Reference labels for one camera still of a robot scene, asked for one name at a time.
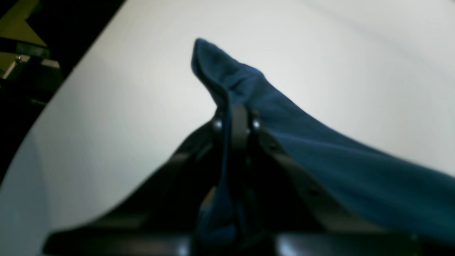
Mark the dark blue t-shirt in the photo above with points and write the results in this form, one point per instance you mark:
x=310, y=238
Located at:
x=386, y=190

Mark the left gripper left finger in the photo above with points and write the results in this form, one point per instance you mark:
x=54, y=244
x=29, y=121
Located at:
x=160, y=216

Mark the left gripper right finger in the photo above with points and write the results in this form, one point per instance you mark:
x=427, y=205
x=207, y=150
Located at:
x=293, y=214

